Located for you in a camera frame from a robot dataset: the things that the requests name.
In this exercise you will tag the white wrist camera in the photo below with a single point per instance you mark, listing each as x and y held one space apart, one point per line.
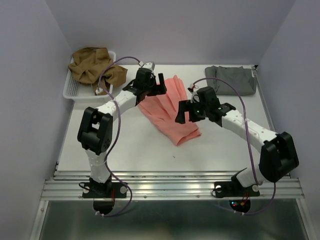
194 95
147 65

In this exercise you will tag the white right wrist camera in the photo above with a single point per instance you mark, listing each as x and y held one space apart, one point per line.
194 95

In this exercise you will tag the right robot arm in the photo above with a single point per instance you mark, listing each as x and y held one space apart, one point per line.
277 151

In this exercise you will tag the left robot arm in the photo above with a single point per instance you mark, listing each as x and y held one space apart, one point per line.
96 128

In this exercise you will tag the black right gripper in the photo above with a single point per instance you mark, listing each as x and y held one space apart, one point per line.
186 106

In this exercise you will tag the aluminium rail frame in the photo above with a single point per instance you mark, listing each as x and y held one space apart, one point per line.
171 188

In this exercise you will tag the white plastic bin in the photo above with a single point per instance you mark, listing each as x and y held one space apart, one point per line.
79 92

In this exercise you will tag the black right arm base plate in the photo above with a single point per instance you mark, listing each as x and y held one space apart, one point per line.
229 189

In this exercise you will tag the grey pleated skirt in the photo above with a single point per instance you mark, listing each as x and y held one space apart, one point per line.
239 78

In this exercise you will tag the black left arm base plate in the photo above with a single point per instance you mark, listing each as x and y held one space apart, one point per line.
114 190

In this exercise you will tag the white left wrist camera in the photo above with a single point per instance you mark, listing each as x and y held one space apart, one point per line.
147 65

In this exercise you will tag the pink skirt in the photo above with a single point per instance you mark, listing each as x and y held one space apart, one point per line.
161 111

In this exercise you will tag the olive brown skirt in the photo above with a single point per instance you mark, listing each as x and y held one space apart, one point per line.
92 65

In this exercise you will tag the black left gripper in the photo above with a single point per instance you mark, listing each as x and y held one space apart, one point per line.
158 89

